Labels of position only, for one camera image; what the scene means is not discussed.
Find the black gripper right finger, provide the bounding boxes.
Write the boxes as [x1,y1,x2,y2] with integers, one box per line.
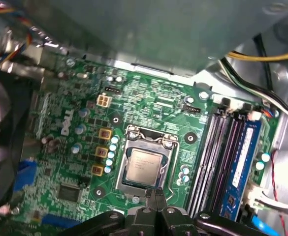
[156,188,266,236]

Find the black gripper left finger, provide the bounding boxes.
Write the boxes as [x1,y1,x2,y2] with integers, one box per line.
[78,188,159,236]

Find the silver CPU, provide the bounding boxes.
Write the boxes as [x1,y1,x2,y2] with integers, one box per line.
[126,148,162,189]

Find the CPU socket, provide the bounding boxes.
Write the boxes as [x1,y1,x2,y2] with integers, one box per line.
[114,124,181,200]

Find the blue expansion slot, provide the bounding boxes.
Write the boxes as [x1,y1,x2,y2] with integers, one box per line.
[41,213,85,231]

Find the black RAM stick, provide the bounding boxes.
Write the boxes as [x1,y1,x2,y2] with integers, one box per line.
[219,112,264,223]

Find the green motherboard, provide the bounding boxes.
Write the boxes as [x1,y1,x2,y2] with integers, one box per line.
[10,58,282,236]

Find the blue board connector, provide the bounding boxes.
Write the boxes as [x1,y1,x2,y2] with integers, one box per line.
[12,159,38,193]

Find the black case fan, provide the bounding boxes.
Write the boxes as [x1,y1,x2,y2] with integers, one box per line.
[0,70,35,218]

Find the grey power supply unit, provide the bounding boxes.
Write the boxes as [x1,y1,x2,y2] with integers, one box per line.
[32,0,288,78]

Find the white plug grey wires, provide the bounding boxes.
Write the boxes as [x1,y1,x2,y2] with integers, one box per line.
[246,183,288,213]

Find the blue data wire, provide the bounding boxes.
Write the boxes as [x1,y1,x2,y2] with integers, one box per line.
[251,213,281,236]

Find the thin red wire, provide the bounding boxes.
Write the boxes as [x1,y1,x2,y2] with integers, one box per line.
[270,149,288,236]

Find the white black wire bundle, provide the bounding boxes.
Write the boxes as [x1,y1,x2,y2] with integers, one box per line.
[219,57,288,121]

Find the yellow wire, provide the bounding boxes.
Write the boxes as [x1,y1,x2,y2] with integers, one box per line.
[226,48,288,62]

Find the coloured fan wires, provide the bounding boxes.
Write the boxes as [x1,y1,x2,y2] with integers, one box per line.
[0,6,40,67]

